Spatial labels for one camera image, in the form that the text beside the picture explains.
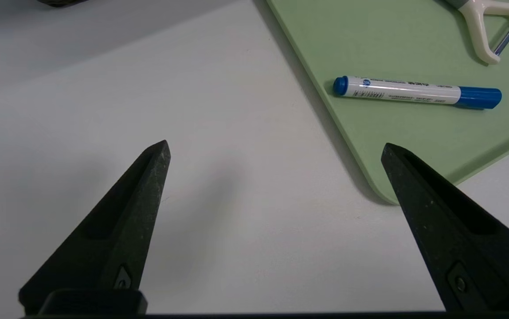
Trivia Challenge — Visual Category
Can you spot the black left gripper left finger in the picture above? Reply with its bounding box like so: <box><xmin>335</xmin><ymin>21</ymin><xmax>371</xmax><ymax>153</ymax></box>
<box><xmin>19</xmin><ymin>140</ymin><xmax>171</xmax><ymax>313</ymax></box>

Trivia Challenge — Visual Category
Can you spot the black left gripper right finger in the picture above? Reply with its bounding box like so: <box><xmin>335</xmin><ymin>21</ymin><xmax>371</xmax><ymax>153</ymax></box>
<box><xmin>381</xmin><ymin>143</ymin><xmax>509</xmax><ymax>311</ymax></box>

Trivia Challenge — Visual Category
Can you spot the blue and white whiteboard marker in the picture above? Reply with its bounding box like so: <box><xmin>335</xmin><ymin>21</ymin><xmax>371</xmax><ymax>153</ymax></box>
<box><xmin>333</xmin><ymin>76</ymin><xmax>502</xmax><ymax>110</ymax></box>

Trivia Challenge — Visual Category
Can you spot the grey handled white peeler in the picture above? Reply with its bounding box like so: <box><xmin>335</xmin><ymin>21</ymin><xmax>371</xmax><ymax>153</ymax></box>
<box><xmin>443</xmin><ymin>0</ymin><xmax>509</xmax><ymax>65</ymax></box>

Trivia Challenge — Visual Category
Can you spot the light green plastic tray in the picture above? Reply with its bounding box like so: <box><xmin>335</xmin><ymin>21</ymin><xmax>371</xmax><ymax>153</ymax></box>
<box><xmin>266</xmin><ymin>0</ymin><xmax>509</xmax><ymax>205</ymax></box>

